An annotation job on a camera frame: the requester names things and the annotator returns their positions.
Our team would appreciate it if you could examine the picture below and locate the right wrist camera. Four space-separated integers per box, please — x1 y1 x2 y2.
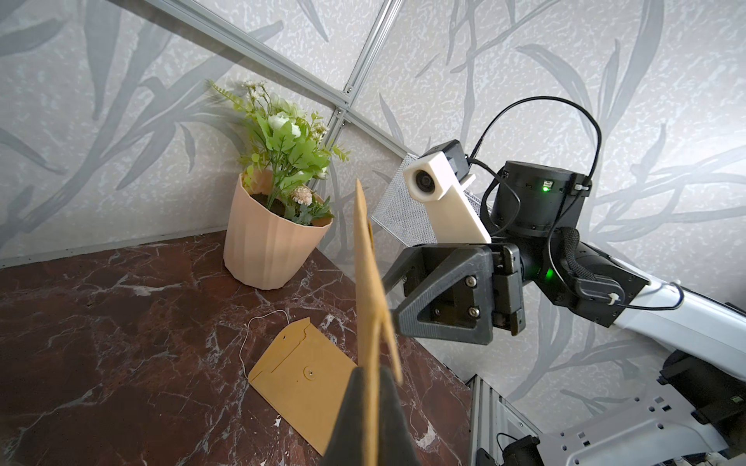
403 140 492 244

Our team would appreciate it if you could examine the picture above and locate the white wire mesh basket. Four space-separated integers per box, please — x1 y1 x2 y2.
368 153 485 248

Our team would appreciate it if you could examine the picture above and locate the kraft file bag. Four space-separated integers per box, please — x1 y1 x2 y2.
354 181 403 465
248 318 357 454

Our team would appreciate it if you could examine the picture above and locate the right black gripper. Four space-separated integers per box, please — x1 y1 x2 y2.
383 160 649 345

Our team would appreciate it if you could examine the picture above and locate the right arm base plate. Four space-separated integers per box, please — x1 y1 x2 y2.
465 372 746 466

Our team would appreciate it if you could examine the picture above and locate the peach flower pot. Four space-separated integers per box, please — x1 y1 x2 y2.
223 171 333 290

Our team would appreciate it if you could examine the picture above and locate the white closure string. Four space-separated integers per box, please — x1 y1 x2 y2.
238 308 291 380

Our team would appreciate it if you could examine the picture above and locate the green artificial plant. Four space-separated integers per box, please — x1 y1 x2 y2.
209 81 349 226

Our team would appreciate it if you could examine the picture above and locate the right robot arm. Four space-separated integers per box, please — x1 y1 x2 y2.
384 153 745 442

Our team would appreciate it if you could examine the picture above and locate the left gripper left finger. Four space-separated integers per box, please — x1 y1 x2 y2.
320 368 364 466

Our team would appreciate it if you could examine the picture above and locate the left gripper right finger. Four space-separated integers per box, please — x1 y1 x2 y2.
377 367 421 466

